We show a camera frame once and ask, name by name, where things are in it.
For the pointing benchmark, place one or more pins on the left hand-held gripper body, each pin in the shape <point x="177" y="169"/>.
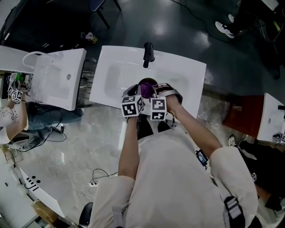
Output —
<point x="131" y="107"/>

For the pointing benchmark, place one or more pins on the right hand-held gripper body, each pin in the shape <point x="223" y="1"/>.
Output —
<point x="158" y="108"/>

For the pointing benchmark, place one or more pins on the purple cloth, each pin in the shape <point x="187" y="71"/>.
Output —
<point x="147" y="90"/>

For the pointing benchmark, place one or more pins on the brown round bowl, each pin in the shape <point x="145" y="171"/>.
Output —
<point x="148" y="79"/>

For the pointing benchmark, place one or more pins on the person's right forearm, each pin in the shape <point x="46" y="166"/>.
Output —
<point x="196" y="129"/>

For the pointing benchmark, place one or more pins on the person's left forearm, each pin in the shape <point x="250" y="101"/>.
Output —
<point x="129" y="147"/>

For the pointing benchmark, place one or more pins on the person's right black shoe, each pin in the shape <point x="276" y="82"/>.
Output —
<point x="165" y="127"/>

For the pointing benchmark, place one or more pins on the person's black shoe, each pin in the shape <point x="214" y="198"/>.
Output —
<point x="145" y="128"/>
<point x="165" y="127"/>

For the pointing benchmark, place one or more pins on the large white ceramic sink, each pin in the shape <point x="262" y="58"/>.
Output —
<point x="178" y="66"/>

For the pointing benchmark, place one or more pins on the person's left black shoe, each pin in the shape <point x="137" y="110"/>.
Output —
<point x="145" y="128"/>

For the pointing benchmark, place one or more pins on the black cylindrical faucet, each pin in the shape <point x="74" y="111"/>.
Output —
<point x="148" y="55"/>

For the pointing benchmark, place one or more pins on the black device with blue screen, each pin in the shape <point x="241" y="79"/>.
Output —
<point x="202" y="157"/>

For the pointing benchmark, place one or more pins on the colourful drink can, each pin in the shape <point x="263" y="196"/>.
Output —
<point x="90" y="37"/>

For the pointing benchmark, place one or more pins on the white sink with curved faucet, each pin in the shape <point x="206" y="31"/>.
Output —
<point x="55" y="89"/>

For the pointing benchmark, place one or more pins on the grey stool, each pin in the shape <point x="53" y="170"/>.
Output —
<point x="55" y="134"/>

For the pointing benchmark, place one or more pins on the red-brown wooden cabinet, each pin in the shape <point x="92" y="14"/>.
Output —
<point x="242" y="115"/>

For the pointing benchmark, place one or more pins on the person's white shirt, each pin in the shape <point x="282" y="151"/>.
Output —
<point x="173" y="189"/>

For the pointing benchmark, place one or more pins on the white floor power strip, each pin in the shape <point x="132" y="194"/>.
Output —
<point x="92" y="184"/>

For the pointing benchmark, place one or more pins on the dark chair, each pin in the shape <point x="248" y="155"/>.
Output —
<point x="98" y="4"/>

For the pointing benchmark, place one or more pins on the white curved faucet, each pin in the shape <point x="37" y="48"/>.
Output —
<point x="33" y="52"/>

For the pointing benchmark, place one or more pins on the small white ceramic sink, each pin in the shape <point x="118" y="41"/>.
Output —
<point x="267" y="133"/>

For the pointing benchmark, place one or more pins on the black angular faucet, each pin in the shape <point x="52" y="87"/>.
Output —
<point x="281" y="107"/>

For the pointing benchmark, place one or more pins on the white desk with black print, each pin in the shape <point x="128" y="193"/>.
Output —
<point x="44" y="196"/>

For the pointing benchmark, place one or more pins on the cardboard box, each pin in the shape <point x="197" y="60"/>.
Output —
<point x="44" y="211"/>

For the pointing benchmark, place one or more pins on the metal sink frame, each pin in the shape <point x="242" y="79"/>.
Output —
<point x="85" y="84"/>

